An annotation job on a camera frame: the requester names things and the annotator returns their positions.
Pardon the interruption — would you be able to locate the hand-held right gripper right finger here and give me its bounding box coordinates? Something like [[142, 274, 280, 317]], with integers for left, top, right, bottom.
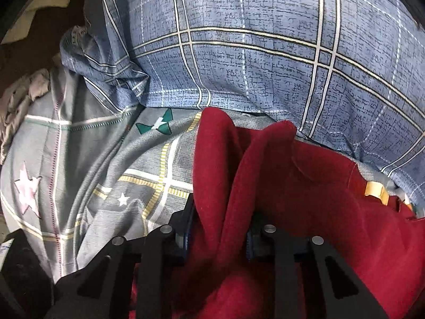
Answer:
[[246, 217, 390, 319]]

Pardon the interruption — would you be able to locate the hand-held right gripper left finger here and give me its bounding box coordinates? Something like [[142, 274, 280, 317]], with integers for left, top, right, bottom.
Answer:
[[43, 193, 196, 319]]

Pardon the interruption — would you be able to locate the dark red garment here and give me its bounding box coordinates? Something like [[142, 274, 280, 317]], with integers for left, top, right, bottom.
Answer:
[[129, 106, 425, 319]]

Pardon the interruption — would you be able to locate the grey patterned bed sheet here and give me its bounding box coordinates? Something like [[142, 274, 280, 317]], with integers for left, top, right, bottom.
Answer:
[[0, 68, 417, 284]]

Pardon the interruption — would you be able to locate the crumpled grey cloth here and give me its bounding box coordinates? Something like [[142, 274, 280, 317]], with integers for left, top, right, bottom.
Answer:
[[0, 68, 53, 164]]

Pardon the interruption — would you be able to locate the blue plaid pillow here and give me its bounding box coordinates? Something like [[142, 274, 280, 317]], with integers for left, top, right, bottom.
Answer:
[[60, 0, 425, 208]]

